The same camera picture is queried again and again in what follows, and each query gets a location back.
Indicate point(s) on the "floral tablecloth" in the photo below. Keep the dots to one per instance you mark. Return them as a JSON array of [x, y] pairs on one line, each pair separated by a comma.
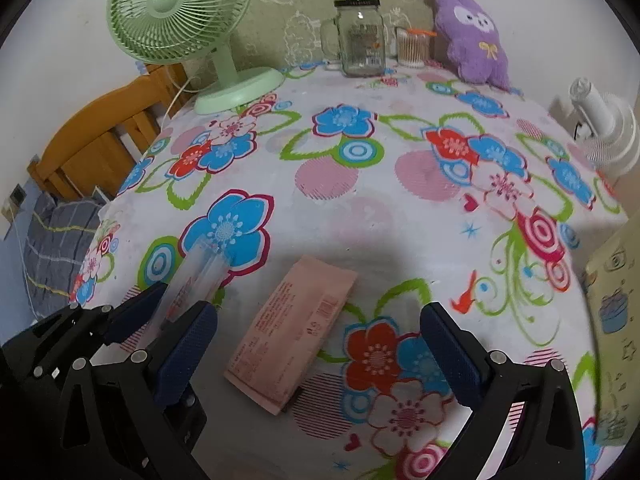
[[375, 210]]

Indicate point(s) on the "white clip fan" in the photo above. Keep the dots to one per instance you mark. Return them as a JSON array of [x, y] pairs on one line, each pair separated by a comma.
[[607, 125]]

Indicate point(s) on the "yellow fabric storage box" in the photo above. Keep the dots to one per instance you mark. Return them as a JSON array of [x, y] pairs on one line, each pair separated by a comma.
[[615, 310]]

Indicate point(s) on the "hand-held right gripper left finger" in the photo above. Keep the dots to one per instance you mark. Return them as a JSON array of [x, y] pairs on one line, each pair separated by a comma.
[[187, 345]]

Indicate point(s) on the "purple plush toy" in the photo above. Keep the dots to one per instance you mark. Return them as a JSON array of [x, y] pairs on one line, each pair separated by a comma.
[[470, 45]]

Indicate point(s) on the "wall outlet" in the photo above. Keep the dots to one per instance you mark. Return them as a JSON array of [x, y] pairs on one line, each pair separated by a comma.
[[17, 194]]

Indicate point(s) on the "pink packet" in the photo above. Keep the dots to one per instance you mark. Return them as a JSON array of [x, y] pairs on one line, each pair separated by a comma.
[[290, 330]]

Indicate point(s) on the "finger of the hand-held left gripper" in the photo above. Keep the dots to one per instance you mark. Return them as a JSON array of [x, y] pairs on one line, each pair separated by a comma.
[[192, 415], [135, 310]]

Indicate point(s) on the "glass mug jar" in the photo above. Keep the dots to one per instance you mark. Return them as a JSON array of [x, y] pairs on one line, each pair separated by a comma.
[[360, 40]]

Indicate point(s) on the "green desk fan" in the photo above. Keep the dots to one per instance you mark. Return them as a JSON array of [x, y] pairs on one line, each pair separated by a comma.
[[175, 5]]

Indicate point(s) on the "clear plastic package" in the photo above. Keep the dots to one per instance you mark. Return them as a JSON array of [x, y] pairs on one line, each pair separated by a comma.
[[197, 280]]

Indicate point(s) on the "grey plaid pillow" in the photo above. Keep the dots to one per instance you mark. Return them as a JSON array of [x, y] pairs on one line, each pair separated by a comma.
[[55, 240]]

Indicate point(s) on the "green cardboard panel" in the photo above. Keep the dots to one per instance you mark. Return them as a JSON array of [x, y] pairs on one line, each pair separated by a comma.
[[295, 10]]

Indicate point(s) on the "cotton swab jar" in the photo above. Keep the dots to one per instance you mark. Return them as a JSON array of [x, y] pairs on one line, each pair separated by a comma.
[[412, 50]]

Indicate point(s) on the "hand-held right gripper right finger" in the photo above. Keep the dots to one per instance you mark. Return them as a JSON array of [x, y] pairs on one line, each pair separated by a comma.
[[450, 350]]

